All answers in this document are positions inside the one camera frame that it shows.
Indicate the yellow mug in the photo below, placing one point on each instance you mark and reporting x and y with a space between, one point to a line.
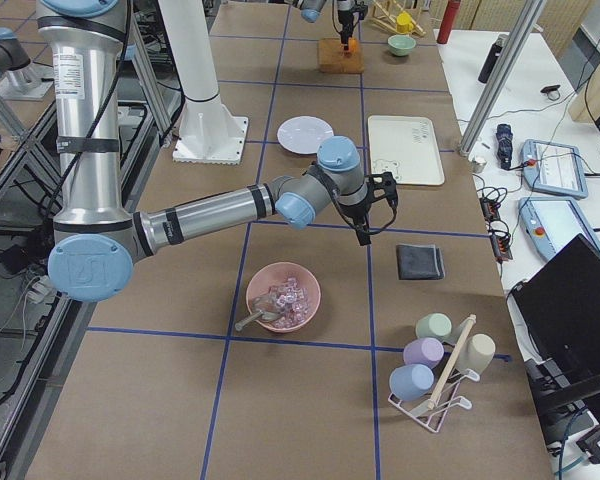
404 23

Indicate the wooden mug rack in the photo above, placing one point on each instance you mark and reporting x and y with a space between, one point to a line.
383 14

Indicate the beige cup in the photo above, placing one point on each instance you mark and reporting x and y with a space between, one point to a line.
477 354

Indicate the black laptop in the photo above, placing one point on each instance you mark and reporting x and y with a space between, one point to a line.
560 305

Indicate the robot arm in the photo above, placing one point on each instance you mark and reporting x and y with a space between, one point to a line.
97 241
312 9

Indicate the blue cup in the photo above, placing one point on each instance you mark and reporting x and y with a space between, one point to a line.
410 382

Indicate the white round plate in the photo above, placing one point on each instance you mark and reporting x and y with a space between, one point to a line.
303 134

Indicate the metal scoop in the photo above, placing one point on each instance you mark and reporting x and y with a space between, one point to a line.
264 308

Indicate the green cup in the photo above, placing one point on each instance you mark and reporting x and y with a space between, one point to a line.
435 325

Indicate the cream bear serving tray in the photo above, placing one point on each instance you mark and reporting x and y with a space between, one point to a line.
407 148

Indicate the green ceramic bowl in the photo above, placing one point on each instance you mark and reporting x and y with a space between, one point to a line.
400 45

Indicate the aluminium frame post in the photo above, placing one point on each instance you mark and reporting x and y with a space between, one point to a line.
512 49

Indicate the near teach pendant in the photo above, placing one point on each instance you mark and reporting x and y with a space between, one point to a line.
551 223

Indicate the orange fruit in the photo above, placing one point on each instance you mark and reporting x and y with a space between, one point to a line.
351 47

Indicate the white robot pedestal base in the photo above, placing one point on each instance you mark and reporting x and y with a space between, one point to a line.
208 132

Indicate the white wire cup rack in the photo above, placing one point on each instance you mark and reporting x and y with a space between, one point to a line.
430 410

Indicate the teach pendant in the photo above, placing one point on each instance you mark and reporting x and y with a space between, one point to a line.
551 223
553 168

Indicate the far teach pendant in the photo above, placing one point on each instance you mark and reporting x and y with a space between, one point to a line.
553 168

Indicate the red bottle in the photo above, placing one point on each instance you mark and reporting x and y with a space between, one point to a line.
447 21

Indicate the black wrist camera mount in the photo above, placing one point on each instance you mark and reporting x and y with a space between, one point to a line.
382 186

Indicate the black bottle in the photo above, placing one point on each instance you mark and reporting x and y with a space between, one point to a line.
491 58

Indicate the purple cup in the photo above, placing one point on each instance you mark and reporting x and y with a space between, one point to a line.
425 351

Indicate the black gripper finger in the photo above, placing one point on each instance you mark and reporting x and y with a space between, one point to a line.
363 236

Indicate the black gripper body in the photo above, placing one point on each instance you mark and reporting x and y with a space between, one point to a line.
357 213
344 12

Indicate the grey folded cloth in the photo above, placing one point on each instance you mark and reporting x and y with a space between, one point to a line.
419 262

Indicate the wooden cutting board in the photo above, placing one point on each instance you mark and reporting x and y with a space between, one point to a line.
333 60

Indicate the pink bowl with ice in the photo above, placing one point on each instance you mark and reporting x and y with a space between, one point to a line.
296 290

